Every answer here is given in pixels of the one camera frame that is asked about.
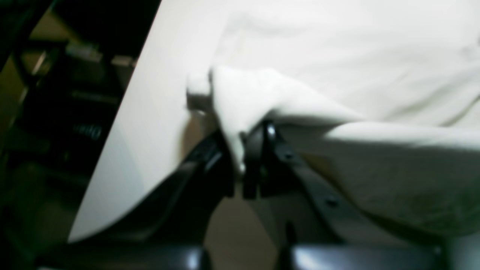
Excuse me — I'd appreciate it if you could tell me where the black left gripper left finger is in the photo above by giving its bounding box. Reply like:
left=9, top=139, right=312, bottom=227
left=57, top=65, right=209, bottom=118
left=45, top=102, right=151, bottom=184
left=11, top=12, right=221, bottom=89
left=37, top=130, right=234, bottom=270

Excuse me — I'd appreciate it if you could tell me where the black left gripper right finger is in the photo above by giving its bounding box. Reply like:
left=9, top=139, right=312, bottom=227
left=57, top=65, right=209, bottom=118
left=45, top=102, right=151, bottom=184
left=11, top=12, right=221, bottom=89
left=242, top=122, right=449, bottom=270

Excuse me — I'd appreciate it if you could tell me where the white t-shirt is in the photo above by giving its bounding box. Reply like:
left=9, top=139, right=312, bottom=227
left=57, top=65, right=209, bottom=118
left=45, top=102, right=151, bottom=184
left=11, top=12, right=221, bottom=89
left=186, top=0, right=479, bottom=236

